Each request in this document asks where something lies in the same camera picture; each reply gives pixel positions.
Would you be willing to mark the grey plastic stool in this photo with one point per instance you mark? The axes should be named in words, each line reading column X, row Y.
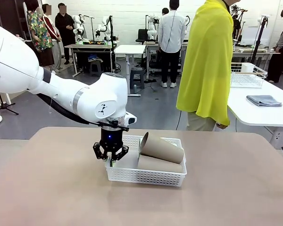
column 96, row 67
column 136, row 77

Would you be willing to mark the white standing desk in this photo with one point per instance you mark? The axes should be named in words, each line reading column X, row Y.
column 129, row 49

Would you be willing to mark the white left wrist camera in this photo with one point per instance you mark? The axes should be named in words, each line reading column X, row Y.
column 130, row 120

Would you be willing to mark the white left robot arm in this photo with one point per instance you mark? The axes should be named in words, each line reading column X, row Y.
column 19, row 63

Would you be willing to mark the person in yellow cape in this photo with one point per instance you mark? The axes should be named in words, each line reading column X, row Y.
column 207, row 58

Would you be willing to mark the black camera tripod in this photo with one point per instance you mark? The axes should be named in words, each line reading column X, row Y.
column 4, row 107

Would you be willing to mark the white frame table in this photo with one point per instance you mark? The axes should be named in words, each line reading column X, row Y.
column 7, row 97

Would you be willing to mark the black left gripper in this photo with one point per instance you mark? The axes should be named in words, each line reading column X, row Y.
column 111, row 137

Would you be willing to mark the man in light blue shirt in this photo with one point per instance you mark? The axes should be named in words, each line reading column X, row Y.
column 171, row 33

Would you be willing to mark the background robot workbench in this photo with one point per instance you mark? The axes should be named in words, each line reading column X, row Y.
column 92, row 46

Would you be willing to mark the white board panel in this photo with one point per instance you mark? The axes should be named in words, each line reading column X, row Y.
column 250, row 35

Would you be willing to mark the person in light grey trousers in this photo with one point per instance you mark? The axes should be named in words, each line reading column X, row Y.
column 50, row 26

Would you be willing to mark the tall brown cup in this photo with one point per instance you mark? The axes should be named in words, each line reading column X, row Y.
column 155, row 166
column 162, row 150

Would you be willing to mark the white cylinder container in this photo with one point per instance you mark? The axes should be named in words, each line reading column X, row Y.
column 247, row 68

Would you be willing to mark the person's right hand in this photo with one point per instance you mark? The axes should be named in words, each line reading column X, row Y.
column 221, row 126

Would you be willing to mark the white side table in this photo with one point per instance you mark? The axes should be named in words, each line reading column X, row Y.
column 261, row 117

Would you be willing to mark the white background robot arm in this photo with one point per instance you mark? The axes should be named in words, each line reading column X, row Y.
column 152, row 26
column 103, row 27
column 77, row 26

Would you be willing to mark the person in black clothes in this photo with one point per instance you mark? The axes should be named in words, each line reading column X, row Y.
column 64, row 28

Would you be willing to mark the blue grey towel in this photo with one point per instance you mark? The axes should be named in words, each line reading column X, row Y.
column 264, row 100

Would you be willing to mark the black tripod pole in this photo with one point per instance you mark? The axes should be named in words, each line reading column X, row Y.
column 259, row 40

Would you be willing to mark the long background table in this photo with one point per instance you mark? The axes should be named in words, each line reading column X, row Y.
column 247, row 50

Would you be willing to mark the black haired background person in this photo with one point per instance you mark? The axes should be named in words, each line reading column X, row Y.
column 165, row 11

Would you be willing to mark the white perforated plastic basket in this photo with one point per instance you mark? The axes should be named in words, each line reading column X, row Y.
column 143, row 176

